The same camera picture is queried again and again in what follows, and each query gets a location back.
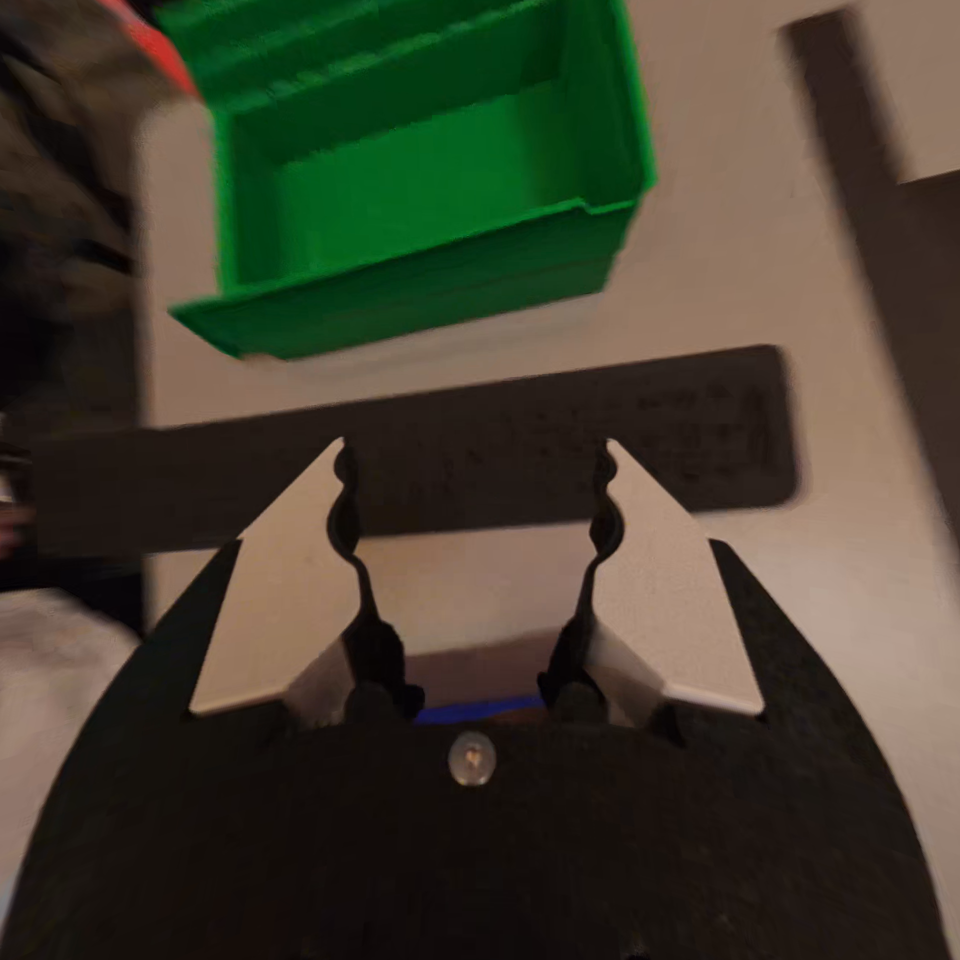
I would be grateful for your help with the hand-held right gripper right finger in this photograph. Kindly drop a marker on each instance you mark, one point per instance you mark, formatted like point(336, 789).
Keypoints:
point(667, 600)

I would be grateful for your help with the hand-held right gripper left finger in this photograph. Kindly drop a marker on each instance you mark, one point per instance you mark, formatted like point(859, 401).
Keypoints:
point(277, 600)

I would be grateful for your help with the black flat strip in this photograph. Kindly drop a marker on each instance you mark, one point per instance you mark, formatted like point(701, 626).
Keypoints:
point(487, 450)

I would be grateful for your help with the white cloth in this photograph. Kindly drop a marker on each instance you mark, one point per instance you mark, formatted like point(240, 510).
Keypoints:
point(52, 712)

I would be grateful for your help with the green plastic storage bin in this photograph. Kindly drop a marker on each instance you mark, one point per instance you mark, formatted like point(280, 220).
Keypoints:
point(420, 187)

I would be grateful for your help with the red object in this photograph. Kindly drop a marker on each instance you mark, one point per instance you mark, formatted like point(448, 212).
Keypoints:
point(154, 41)

